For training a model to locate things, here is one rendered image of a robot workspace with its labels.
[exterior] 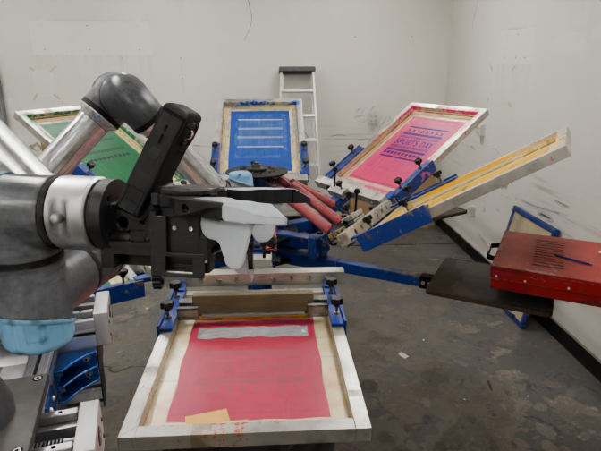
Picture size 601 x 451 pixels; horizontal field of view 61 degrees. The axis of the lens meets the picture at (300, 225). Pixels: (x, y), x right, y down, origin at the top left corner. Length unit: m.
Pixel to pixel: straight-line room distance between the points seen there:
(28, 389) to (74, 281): 0.45
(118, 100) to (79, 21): 4.70
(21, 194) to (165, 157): 0.15
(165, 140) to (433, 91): 5.57
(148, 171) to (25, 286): 0.18
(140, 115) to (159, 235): 0.87
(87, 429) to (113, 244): 0.52
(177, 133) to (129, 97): 0.87
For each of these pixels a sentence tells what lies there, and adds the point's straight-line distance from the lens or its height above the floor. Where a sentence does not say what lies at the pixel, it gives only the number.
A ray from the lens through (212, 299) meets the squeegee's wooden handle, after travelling 1.76.
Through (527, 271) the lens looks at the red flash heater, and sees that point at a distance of 1.98.
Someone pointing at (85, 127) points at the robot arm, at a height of 1.64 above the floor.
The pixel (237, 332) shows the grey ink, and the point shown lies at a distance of 1.73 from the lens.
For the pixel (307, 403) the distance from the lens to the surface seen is 1.42.
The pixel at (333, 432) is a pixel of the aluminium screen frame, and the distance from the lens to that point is 1.29.
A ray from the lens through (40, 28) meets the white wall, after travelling 6.17.
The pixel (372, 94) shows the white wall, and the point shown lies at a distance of 5.84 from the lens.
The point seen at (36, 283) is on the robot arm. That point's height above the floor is 1.59.
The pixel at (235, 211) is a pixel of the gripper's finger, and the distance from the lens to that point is 0.43.
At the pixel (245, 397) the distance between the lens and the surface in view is 1.44.
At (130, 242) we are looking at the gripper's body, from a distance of 0.53.
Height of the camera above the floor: 1.80
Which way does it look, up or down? 18 degrees down
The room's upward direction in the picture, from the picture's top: straight up
